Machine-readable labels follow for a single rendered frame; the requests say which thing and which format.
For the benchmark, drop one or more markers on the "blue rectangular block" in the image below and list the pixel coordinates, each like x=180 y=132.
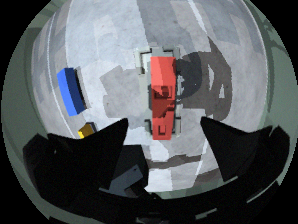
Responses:
x=69 y=91

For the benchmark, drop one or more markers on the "yellow block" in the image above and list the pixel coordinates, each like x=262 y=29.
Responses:
x=85 y=131

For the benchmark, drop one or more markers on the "dark grey square frame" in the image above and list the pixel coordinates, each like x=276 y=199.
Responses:
x=94 y=130

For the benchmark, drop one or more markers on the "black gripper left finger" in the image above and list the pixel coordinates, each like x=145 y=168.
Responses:
x=97 y=154

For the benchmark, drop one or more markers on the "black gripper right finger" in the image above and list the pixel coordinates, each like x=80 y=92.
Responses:
x=231 y=146

